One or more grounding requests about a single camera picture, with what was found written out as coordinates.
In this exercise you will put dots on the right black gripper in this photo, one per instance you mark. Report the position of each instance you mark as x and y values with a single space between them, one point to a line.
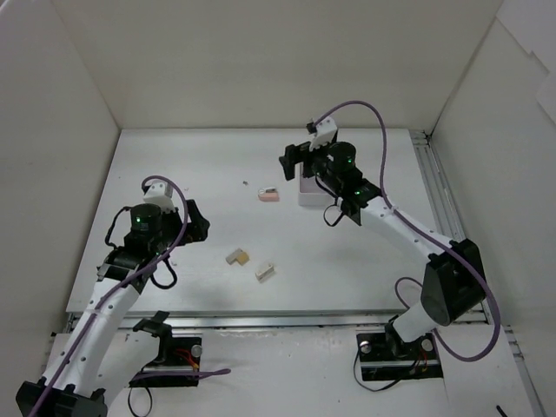
305 158

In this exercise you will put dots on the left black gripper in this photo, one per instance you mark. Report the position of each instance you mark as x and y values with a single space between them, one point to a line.
187 220

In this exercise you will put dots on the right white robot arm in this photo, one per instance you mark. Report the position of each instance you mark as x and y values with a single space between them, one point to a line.
450 285

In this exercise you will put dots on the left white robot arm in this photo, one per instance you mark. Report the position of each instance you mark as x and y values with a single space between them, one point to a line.
80 381

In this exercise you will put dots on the white compartment organizer box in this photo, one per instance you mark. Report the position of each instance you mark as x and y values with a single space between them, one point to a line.
310 195

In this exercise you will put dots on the pink correction tape dispenser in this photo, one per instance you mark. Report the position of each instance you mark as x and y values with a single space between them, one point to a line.
270 194

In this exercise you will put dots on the tan L-shaped eraser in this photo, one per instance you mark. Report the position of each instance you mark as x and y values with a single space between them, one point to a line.
238 256

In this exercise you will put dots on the cream white eraser block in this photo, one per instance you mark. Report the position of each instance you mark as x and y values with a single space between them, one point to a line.
264 271

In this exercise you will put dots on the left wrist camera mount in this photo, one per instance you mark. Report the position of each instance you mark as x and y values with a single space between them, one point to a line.
159 193

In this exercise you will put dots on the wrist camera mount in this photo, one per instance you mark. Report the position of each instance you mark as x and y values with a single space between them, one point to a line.
323 132
159 193

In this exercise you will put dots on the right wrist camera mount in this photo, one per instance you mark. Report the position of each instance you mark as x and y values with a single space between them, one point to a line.
323 132

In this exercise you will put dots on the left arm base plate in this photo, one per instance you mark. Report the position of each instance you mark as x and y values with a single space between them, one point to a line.
182 354

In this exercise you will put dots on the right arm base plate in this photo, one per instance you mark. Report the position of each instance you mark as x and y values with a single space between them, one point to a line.
377 363

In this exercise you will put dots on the aluminium frame rail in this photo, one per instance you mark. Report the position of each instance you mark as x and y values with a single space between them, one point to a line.
288 342

